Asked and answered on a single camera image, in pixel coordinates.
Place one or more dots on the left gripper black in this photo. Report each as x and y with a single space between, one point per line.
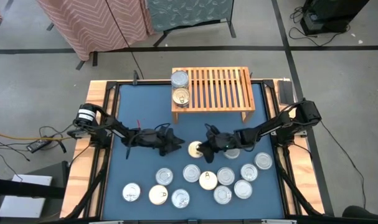
148 138

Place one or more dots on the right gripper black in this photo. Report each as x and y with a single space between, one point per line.
221 142

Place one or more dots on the silver-lid seafood can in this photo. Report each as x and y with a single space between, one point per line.
191 173
248 172
242 189
263 160
179 79

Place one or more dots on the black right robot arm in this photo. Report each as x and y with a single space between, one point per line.
269 126

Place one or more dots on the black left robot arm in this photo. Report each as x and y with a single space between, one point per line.
114 127

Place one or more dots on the wooden slatted shelf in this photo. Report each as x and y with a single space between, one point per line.
247 90

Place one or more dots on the plain silver-lid can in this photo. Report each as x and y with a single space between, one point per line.
232 154

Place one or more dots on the teal can silver lid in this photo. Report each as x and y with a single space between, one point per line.
164 176

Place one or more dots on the green-white can silver lid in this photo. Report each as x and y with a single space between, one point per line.
225 176

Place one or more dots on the blue table mat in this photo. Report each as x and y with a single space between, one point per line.
145 102

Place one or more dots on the red can silver lid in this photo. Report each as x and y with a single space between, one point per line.
131 192

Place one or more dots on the black flat box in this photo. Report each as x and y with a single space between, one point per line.
285 91

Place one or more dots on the black cloth rack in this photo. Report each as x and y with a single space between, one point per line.
163 38
94 60

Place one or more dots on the black power adapter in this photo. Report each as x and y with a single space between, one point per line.
38 146

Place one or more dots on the pink chevron cloth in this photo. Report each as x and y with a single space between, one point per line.
92 25

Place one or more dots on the black metal bar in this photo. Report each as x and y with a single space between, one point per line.
20 188

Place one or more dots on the white box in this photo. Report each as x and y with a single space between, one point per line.
20 207

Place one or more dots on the black rounded object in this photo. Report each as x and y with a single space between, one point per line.
363 213

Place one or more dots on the black equipment case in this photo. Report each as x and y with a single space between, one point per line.
332 12

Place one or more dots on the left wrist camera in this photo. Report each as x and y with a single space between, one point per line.
170 133

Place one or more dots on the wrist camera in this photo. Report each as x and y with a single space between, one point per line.
213 133
170 133

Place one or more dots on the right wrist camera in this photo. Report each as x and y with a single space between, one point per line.
213 133

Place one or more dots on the white strip on frame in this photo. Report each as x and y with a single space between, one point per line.
106 222
279 221

